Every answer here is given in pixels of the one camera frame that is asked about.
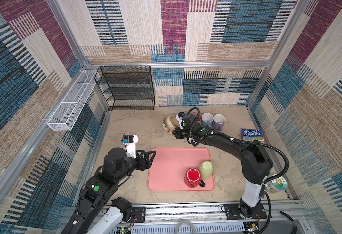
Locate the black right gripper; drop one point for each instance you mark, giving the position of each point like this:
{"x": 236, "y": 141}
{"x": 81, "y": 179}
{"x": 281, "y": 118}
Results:
{"x": 177, "y": 135}

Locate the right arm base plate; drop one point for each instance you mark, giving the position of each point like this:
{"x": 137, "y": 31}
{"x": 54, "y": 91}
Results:
{"x": 238, "y": 211}

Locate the purple ceramic mug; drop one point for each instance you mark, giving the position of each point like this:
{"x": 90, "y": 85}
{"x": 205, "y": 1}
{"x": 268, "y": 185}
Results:
{"x": 218, "y": 122}

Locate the white wire mesh basket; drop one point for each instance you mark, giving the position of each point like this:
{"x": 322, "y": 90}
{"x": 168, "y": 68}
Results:
{"x": 70, "y": 108}

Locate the red ceramic mug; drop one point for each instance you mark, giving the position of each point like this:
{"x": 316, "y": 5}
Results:
{"x": 193, "y": 178}

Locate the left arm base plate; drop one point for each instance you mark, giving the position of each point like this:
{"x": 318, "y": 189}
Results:
{"x": 135, "y": 215}

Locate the pink plastic tray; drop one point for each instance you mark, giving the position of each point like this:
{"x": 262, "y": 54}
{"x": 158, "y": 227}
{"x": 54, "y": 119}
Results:
{"x": 170, "y": 165}

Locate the pink ghost mug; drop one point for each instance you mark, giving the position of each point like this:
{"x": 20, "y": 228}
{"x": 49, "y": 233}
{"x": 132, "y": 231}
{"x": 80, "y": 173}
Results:
{"x": 198, "y": 117}

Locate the black wire shelf rack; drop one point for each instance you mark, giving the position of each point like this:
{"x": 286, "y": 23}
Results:
{"x": 127, "y": 87}

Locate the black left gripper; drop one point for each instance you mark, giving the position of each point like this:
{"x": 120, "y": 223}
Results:
{"x": 147, "y": 163}

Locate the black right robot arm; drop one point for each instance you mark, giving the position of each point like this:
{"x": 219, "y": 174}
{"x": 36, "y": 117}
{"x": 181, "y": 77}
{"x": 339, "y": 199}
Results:
{"x": 255, "y": 162}

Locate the blue treehouse book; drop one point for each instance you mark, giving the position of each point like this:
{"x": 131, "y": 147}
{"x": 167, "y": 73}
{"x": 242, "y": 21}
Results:
{"x": 252, "y": 134}

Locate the blue ceramic mug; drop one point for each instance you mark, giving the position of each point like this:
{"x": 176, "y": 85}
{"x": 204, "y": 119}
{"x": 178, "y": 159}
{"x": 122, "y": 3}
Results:
{"x": 207, "y": 120}

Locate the light green mug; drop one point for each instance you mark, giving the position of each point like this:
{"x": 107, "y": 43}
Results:
{"x": 206, "y": 170}

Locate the beige ceramic teapot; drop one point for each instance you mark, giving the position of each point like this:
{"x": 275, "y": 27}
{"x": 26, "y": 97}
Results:
{"x": 170, "y": 123}

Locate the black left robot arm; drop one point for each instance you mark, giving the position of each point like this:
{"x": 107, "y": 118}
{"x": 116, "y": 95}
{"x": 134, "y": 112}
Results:
{"x": 103, "y": 184}

